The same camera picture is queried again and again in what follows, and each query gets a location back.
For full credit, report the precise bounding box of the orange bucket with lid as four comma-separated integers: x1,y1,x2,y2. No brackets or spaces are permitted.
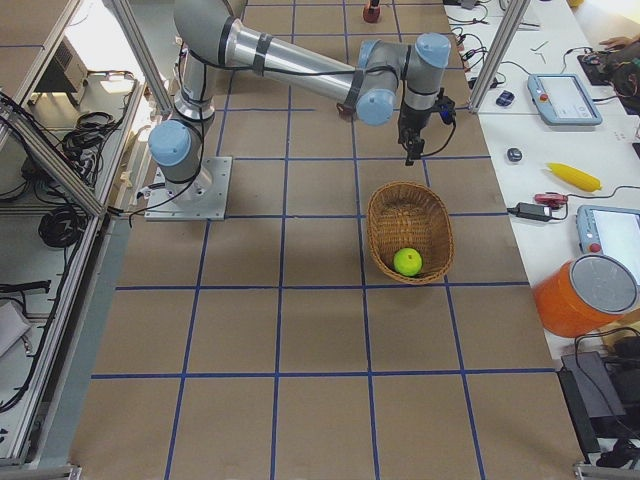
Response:
533,254,639,338

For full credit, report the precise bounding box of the black laptop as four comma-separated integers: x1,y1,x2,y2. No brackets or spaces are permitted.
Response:
557,352,628,464

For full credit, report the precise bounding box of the red small tool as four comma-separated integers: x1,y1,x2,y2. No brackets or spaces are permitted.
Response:
534,192,568,209

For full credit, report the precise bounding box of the aluminium frame post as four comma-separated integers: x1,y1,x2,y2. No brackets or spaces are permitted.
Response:
468,0,530,114

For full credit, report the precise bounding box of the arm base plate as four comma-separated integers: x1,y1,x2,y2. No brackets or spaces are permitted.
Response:
144,156,233,221

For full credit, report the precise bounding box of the wicker basket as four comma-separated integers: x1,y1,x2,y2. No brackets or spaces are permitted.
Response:
366,181,455,285

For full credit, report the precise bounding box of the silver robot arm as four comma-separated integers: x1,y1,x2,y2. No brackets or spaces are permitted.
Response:
149,1,456,203

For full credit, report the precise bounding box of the green apple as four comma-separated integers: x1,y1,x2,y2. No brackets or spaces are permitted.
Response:
393,247,423,277

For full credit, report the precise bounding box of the aluminium side rack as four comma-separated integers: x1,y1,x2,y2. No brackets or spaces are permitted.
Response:
1,1,171,478

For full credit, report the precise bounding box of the blue teach pendant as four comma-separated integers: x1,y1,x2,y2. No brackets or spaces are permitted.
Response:
527,74,602,126
576,205,639,260

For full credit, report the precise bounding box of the dark blue pouch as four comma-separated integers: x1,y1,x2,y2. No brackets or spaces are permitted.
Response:
495,90,515,107

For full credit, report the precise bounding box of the black round puck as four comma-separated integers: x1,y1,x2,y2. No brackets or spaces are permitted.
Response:
506,147,523,163

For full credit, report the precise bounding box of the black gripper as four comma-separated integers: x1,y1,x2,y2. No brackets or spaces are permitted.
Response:
397,95,456,166

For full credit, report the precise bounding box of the black power adapter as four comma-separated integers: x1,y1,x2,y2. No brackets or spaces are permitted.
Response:
507,202,553,222

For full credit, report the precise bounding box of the yellow toy corn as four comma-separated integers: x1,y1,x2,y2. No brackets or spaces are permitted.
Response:
546,162,602,193

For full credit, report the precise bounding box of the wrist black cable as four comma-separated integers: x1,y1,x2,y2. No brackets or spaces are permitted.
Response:
179,44,459,157

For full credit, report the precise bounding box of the dark red apple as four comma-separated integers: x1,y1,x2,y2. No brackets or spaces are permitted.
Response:
362,0,381,23

